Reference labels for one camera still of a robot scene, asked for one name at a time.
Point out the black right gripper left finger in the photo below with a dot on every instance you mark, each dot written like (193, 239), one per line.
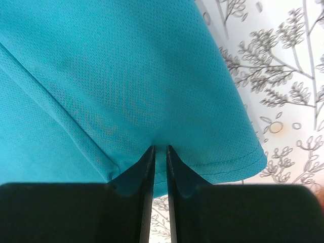
(118, 211)

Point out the teal t shirt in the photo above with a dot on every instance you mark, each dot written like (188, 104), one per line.
(88, 86)

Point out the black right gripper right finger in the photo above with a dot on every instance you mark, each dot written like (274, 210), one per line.
(203, 212)

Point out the floral patterned table mat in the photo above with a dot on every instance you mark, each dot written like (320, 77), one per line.
(244, 80)

